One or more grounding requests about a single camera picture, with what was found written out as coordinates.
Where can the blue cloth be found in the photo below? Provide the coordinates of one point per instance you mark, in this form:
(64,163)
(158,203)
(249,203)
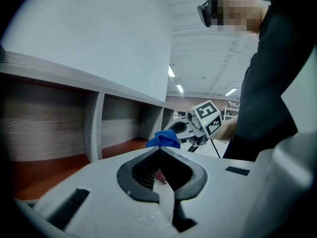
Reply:
(163,139)

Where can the person's right forearm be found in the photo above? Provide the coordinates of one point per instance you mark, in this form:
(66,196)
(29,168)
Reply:
(226,129)

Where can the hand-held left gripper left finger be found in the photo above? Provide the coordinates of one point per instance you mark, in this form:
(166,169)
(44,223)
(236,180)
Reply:
(99,195)

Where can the person's head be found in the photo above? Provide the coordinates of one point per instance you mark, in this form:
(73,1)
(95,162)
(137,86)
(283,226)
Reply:
(240,9)

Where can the person's black shirt torso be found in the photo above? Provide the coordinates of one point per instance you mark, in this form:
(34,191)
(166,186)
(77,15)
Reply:
(272,83)

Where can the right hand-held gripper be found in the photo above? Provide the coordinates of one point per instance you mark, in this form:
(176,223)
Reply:
(208,119)

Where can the white background shelf rack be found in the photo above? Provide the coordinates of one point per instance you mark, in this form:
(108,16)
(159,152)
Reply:
(231,111)

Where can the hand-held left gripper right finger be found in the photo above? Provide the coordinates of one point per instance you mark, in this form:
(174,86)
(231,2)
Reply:
(218,195)

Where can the black head-worn camera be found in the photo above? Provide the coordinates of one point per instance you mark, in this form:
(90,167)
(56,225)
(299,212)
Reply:
(203,15)

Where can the grey wooden shelf unit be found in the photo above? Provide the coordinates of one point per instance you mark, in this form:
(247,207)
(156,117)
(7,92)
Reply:
(94,123)

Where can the ceiling light strip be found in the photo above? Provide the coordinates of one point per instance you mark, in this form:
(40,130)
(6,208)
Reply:
(231,91)
(180,88)
(171,71)

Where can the dark red notebook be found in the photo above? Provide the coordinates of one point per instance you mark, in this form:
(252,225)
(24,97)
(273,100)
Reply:
(161,177)

